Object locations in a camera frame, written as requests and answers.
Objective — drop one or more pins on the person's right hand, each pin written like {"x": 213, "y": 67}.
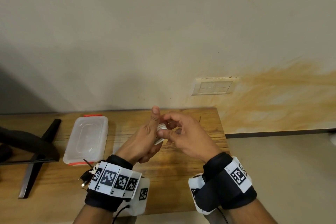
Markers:
{"x": 194, "y": 139}

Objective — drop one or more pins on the person's left hand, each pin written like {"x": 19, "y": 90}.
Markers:
{"x": 139, "y": 145}

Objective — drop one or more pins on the transparent plastic box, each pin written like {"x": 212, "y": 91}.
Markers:
{"x": 86, "y": 138}

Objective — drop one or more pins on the black marker wristband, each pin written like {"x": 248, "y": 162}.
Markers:
{"x": 102, "y": 201}
{"x": 218, "y": 197}

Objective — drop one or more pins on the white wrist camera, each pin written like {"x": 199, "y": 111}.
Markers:
{"x": 143, "y": 205}
{"x": 195, "y": 183}

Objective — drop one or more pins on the beige wall plate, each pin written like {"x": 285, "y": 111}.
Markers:
{"x": 215, "y": 86}

